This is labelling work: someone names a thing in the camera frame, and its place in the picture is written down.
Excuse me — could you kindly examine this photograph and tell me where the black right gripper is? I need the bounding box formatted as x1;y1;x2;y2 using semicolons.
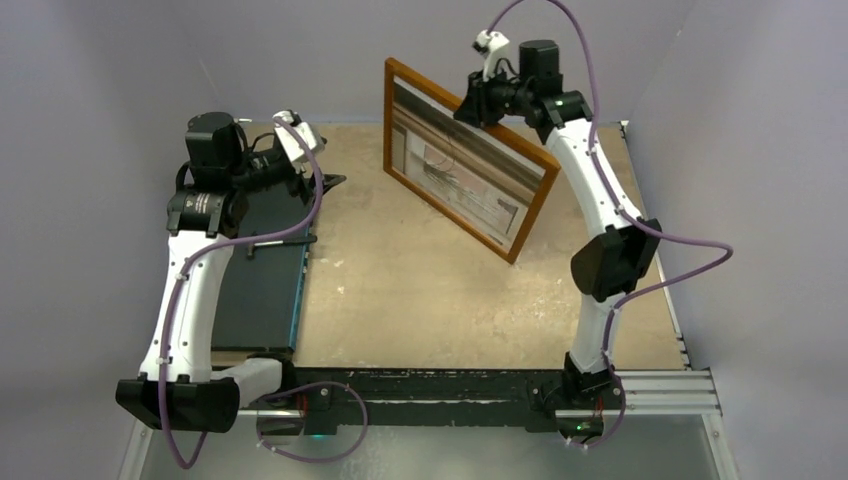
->
454;66;533;131

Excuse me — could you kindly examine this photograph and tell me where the plant photo print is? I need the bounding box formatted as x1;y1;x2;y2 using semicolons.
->
390;77;545;250

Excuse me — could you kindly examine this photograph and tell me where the orange wooden picture frame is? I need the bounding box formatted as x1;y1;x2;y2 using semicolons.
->
382;57;560;263

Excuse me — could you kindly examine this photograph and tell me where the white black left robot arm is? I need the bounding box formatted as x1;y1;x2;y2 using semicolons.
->
115;110;332;433

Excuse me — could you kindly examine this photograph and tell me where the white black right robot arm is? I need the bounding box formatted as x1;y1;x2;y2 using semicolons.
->
453;31;660;407

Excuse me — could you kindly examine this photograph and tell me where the dark box with blue edge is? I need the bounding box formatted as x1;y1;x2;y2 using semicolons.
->
211;185;317;352

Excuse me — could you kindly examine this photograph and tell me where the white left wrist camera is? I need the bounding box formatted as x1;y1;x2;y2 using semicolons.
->
272;110;326;173

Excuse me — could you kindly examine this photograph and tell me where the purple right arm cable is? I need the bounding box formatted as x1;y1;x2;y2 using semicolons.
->
486;0;735;452

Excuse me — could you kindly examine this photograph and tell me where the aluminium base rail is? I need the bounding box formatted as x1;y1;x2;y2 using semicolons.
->
206;371;720;430

